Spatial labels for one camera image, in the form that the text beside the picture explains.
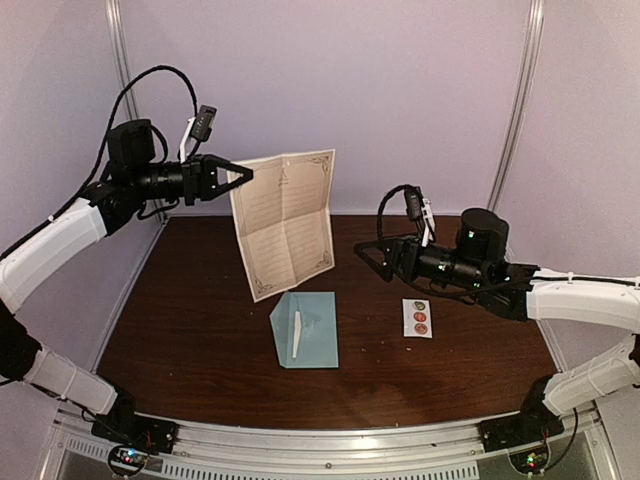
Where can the left aluminium frame post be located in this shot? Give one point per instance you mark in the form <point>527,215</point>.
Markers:
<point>119,50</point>

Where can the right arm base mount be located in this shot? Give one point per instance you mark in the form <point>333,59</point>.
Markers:
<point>525,437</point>

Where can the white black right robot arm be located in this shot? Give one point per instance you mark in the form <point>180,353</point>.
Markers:
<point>476,270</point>

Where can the beige ornate letter paper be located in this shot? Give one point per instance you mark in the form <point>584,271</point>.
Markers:
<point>296,334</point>

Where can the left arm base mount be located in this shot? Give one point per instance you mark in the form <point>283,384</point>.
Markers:
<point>135,442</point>

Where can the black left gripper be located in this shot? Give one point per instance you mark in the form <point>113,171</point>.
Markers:
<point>200,181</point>

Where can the front aluminium rail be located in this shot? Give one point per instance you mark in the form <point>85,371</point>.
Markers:
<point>450,450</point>

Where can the sticker sheet with three seals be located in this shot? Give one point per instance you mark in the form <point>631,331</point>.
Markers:
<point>417,321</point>

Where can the light blue envelope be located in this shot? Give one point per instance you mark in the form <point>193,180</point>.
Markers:
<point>318,348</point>

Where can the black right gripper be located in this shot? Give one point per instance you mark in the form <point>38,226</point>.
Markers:
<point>394,248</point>

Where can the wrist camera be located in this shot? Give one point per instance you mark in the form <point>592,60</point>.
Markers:
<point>198,131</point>
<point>418,209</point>

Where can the right aluminium frame post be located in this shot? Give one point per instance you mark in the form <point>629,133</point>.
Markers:
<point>527,70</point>

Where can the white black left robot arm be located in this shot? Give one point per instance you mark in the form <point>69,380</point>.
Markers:
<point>101,209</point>

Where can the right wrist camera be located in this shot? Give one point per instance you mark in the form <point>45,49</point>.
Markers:
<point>418,209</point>

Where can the aluminium frame post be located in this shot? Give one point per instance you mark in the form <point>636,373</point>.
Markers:
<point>527,70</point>
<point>119,50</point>

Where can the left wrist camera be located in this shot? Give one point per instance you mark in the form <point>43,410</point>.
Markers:
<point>198,131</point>

